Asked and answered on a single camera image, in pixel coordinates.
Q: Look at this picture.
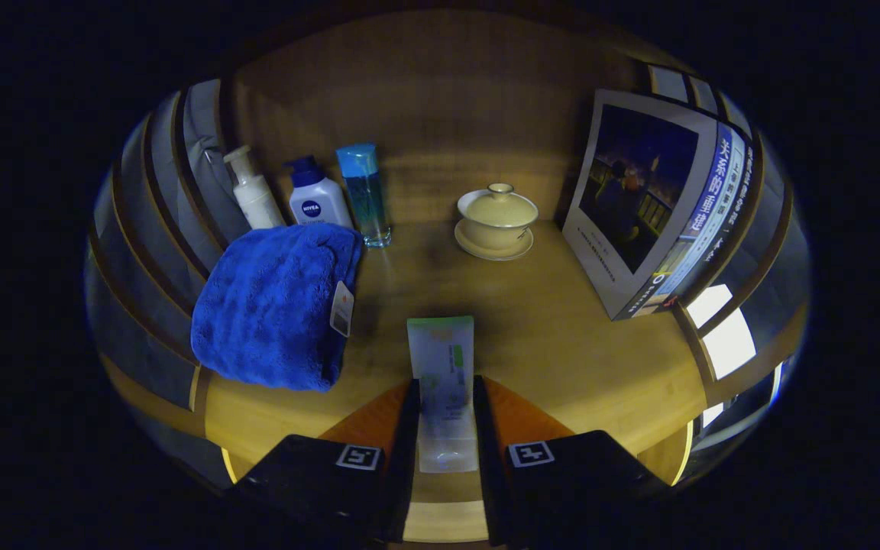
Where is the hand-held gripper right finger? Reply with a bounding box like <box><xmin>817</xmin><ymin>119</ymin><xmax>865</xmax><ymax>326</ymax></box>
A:
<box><xmin>473</xmin><ymin>374</ymin><xmax>666</xmax><ymax>547</ymax></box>

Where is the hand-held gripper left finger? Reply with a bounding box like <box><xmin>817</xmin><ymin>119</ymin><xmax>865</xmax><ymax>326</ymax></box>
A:
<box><xmin>222</xmin><ymin>378</ymin><xmax>422</xmax><ymax>547</ymax></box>

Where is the white squeeze tube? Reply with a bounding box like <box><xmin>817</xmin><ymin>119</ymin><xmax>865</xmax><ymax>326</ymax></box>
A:
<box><xmin>406</xmin><ymin>315</ymin><xmax>480</xmax><ymax>474</ymax></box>

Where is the wooden countertop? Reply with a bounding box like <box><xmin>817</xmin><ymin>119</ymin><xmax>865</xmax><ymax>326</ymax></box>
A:
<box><xmin>203</xmin><ymin>218</ymin><xmax>708</xmax><ymax>505</ymax></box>

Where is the wooden cabinet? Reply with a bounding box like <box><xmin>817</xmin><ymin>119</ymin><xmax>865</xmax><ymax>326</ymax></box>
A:
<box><xmin>85</xmin><ymin>8</ymin><xmax>811</xmax><ymax>547</ymax></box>

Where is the blue towel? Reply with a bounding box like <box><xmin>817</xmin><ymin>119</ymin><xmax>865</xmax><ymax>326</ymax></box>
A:
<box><xmin>190</xmin><ymin>222</ymin><xmax>364</xmax><ymax>393</ymax></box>

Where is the beige lidded tea cup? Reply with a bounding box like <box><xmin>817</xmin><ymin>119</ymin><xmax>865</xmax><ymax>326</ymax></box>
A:
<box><xmin>454</xmin><ymin>183</ymin><xmax>540</xmax><ymax>262</ymax></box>

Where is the clear blue bottle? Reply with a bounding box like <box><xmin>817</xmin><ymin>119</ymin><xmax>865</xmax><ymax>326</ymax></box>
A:
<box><xmin>335</xmin><ymin>143</ymin><xmax>393</xmax><ymax>248</ymax></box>

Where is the white bottle with blue cap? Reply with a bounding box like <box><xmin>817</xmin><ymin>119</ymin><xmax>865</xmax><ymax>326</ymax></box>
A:
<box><xmin>284</xmin><ymin>155</ymin><xmax>354</xmax><ymax>228</ymax></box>

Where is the white pump bottle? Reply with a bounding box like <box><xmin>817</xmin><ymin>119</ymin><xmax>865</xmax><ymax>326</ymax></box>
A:
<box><xmin>223</xmin><ymin>145</ymin><xmax>286</xmax><ymax>230</ymax></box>

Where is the book with blue spine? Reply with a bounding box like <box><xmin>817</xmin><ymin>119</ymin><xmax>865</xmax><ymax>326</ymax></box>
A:
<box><xmin>562</xmin><ymin>89</ymin><xmax>735</xmax><ymax>322</ymax></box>

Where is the book with pale spine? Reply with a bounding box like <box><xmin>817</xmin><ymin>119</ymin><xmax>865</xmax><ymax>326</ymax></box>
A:
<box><xmin>658</xmin><ymin>128</ymin><xmax>750</xmax><ymax>303</ymax></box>

